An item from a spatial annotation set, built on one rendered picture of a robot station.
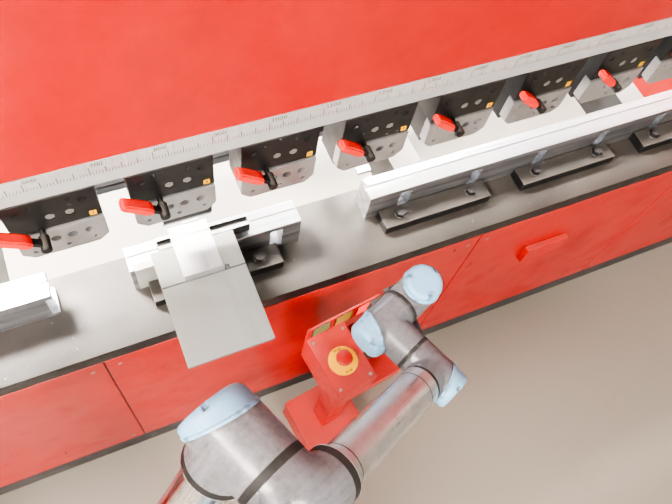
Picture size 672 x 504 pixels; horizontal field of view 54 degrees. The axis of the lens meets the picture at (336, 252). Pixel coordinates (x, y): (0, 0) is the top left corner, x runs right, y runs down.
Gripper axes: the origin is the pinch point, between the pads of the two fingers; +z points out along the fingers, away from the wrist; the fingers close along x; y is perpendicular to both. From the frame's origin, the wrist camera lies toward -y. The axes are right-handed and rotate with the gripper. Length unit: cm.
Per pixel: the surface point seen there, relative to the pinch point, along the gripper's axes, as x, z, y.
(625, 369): -106, 81, -44
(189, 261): 33.8, -14.0, 32.2
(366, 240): -8.0, -1.7, 23.2
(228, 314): 31.9, -15.0, 17.9
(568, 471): -62, 79, -61
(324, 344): 11.9, 6.2, 6.7
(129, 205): 42, -43, 34
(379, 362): 0.0, 13.0, -2.7
